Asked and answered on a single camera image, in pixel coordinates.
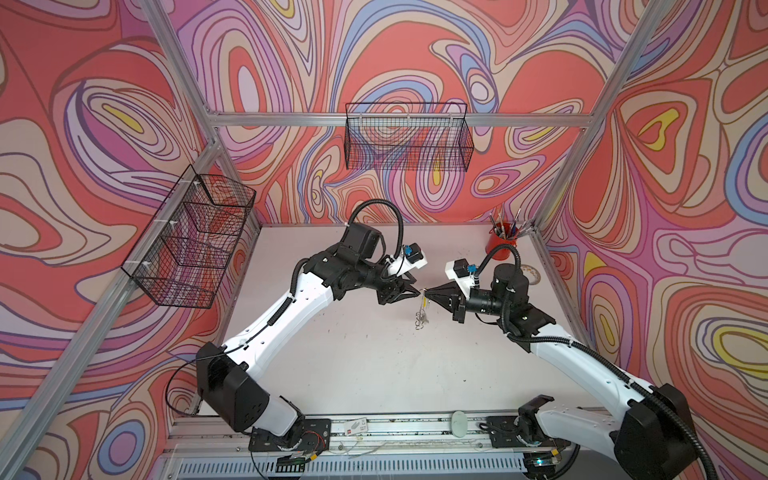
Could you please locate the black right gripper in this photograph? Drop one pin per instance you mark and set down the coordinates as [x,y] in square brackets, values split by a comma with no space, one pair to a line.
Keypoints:
[449,292]

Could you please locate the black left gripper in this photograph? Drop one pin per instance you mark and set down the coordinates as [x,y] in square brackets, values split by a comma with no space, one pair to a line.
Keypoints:
[397,290]

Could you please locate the metal keyring organizer yellow grip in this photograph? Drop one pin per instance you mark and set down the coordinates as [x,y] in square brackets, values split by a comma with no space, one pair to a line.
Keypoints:
[421,316]

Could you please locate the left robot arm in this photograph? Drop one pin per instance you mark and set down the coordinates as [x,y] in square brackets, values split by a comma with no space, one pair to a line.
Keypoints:
[228,376]

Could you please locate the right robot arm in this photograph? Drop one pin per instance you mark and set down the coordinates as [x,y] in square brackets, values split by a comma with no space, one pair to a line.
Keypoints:
[648,430]

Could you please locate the red pen cup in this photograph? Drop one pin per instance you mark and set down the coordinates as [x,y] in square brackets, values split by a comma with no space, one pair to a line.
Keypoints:
[498,243]

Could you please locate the pens in cup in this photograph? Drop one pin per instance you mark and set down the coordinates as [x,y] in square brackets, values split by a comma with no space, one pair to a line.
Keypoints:
[524,227]

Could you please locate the tape roll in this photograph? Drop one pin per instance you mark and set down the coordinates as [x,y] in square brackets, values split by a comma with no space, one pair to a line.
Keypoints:
[532,274]

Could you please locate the white oval button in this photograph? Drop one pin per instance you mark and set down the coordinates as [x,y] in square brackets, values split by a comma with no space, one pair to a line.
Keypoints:
[459,424]

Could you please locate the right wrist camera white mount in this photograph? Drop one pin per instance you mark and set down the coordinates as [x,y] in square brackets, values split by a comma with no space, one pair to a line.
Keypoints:
[463,274]

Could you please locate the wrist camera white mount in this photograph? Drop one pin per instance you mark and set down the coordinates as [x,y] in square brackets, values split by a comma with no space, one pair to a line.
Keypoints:
[411,257]
[463,274]

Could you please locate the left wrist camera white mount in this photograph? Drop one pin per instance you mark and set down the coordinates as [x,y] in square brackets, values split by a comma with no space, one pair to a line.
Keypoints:
[411,257]

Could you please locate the white label tag on rail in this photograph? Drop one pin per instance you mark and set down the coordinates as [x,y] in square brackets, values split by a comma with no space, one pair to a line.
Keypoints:
[356,427]

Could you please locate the black wire basket back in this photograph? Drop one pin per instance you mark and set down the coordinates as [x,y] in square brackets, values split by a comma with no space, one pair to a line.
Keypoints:
[407,136]

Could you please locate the black wire basket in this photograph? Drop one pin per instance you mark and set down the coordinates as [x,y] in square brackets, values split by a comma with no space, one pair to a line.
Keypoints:
[186,249]
[407,136]

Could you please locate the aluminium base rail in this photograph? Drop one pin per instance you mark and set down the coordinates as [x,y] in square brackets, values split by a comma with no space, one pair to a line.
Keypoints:
[396,446]

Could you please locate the black wire basket left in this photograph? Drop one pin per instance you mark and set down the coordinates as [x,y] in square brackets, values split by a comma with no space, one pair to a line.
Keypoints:
[186,249]

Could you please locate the aluminium frame post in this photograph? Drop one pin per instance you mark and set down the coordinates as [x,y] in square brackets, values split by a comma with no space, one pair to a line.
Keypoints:
[214,154]

